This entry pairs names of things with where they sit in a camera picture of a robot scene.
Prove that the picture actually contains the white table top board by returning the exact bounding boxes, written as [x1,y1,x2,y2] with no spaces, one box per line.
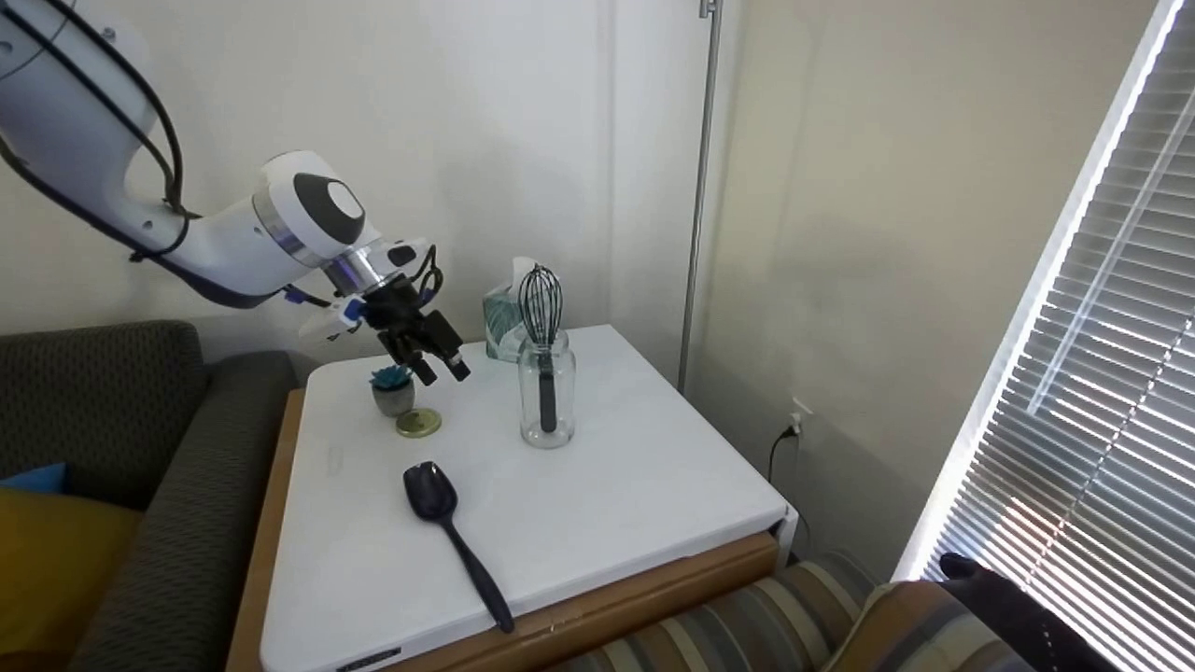
[258,324,795,672]

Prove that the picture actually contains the blue cushion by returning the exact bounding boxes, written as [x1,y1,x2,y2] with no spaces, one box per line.
[0,464,68,494]

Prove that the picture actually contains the grey armchair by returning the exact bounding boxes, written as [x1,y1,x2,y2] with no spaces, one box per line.
[0,321,297,672]

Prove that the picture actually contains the small blue succulent pot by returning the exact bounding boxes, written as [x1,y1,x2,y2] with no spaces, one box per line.
[370,365,414,416]

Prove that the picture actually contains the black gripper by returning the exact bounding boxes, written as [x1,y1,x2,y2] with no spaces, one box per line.
[367,247,470,385]

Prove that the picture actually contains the clear glass jar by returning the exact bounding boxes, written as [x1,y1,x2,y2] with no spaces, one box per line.
[519,337,575,446]

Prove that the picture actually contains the black ladle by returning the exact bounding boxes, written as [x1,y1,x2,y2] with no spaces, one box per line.
[404,464,515,632]

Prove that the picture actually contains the wall outlet with plug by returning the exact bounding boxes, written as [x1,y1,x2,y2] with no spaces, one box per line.
[765,396,815,482]

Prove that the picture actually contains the gold jar lid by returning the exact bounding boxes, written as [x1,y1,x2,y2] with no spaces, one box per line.
[394,406,439,436]

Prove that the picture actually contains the wooden side table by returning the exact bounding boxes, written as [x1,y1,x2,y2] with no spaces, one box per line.
[223,388,777,672]

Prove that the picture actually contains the yellow cushion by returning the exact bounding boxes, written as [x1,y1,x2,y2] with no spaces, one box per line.
[0,490,143,672]

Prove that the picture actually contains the white window blinds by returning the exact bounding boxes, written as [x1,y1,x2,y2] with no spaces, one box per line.
[896,0,1195,672]

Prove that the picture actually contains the striped sofa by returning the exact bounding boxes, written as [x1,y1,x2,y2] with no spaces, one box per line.
[545,551,1123,672]

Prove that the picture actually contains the teal patterned tissue box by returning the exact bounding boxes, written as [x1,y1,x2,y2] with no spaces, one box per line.
[483,258,545,362]

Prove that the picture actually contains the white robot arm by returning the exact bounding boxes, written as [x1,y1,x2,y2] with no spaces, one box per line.
[0,0,467,385]

